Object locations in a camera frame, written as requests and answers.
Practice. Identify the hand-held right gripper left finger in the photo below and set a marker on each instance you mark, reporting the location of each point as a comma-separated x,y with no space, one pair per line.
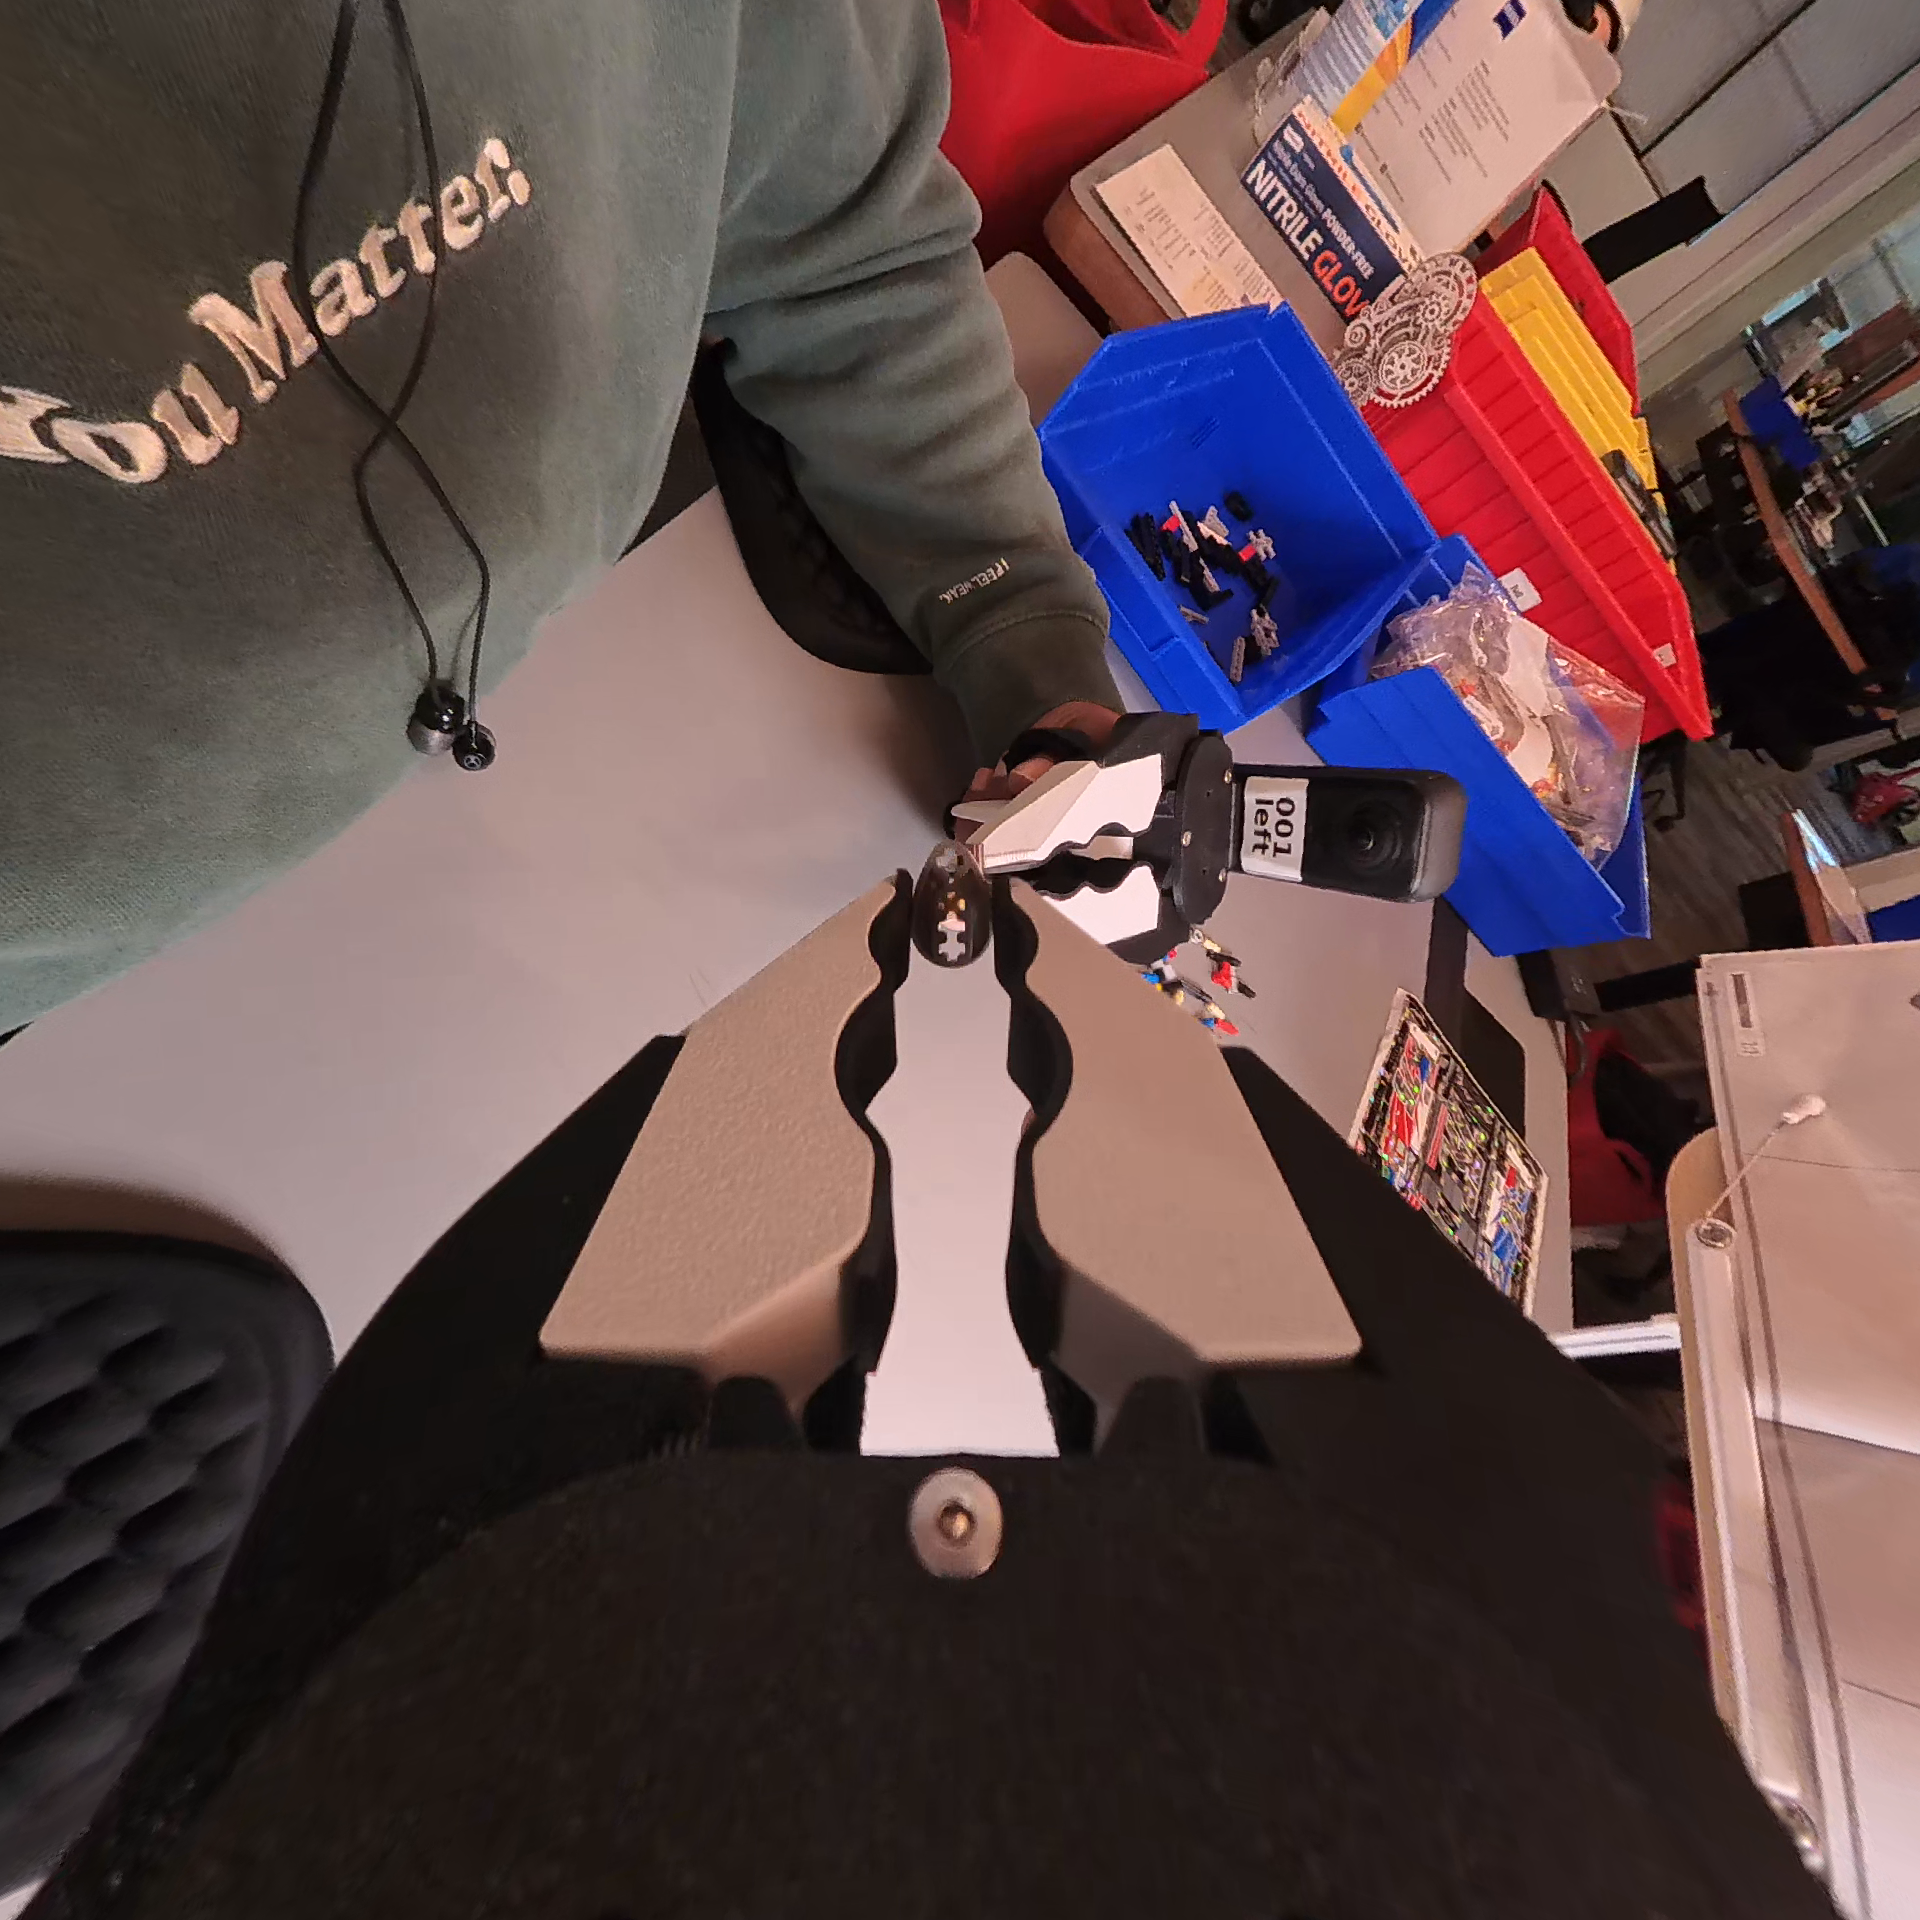
735,1187

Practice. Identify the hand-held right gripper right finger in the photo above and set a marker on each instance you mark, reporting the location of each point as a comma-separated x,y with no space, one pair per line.
1186,1201

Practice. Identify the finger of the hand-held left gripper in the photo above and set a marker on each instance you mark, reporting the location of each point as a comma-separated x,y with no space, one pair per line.
1118,898
1071,804

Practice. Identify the pile of small lego pieces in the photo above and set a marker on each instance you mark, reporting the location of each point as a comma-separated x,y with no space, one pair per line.
1199,992

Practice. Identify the person's left forearm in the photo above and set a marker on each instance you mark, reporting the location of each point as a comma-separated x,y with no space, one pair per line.
898,376

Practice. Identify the small lego parts in bin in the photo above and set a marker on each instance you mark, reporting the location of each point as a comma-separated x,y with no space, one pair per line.
1210,580

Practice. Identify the clear bags of lego parts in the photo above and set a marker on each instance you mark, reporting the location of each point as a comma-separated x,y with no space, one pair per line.
1529,708

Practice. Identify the person's left hand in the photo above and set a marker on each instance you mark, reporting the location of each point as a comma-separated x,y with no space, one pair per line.
1015,771

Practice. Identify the colourful sticker sheet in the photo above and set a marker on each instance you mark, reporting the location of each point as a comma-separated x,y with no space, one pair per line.
1447,1153

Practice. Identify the blue plastic bin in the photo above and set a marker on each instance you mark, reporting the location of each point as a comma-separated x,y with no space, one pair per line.
1199,418
1471,841

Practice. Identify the red plastic bin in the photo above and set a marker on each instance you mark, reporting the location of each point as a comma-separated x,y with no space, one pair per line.
1545,510

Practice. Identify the silver gear ornament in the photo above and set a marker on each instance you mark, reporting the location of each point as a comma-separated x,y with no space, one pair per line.
1403,332

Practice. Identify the white book stand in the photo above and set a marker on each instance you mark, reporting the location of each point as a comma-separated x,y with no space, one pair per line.
1725,1424

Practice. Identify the white paper sheet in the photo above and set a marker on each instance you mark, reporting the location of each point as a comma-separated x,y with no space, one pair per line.
1186,226

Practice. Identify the yellow plastic bin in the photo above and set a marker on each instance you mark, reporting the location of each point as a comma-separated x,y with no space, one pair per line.
1574,362

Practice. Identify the blue and white glove box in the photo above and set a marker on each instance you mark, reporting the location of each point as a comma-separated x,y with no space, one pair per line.
1327,212

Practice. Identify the red fabric bag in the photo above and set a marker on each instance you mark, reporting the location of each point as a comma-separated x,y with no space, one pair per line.
1051,105

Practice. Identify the white cardboard carton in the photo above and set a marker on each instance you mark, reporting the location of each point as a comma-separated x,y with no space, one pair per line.
1471,118

